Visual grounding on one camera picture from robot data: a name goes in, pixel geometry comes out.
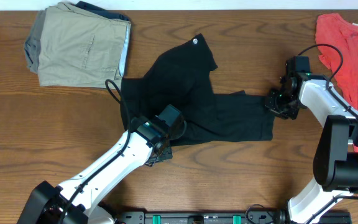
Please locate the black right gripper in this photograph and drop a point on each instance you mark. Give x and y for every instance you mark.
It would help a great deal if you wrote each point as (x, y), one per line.
(270, 103)

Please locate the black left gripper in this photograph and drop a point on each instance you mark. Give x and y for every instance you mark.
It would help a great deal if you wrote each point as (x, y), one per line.
(168, 154)

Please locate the black pants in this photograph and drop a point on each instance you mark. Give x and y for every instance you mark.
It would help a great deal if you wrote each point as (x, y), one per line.
(180, 77)

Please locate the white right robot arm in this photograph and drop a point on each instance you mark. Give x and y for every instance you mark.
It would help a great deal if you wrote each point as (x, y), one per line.
(335, 164)

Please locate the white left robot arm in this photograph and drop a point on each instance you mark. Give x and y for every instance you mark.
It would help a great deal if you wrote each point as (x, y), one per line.
(74, 200)

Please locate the red shirt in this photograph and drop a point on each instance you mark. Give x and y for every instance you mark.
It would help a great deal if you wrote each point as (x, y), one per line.
(332, 29)

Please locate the folded khaki pants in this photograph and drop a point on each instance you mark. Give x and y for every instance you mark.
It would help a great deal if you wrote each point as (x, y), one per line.
(81, 49)

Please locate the folded dark navy garment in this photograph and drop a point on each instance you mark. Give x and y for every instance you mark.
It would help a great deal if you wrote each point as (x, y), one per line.
(100, 11)

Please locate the folded grey garment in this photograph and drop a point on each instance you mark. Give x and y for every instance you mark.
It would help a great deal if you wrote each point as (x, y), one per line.
(32, 45)

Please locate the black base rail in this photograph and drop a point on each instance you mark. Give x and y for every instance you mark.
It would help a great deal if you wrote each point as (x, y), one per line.
(250, 217)

